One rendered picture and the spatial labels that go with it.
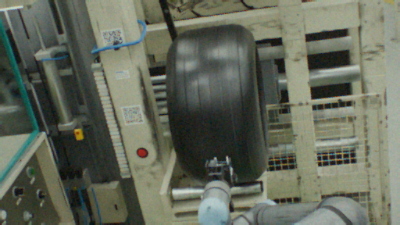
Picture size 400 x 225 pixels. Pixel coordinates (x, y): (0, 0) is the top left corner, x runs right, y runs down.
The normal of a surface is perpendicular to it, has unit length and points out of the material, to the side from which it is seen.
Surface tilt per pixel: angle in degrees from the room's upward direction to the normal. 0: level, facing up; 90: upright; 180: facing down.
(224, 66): 40
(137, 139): 90
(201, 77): 45
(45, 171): 90
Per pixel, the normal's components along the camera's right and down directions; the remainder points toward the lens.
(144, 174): -0.11, 0.45
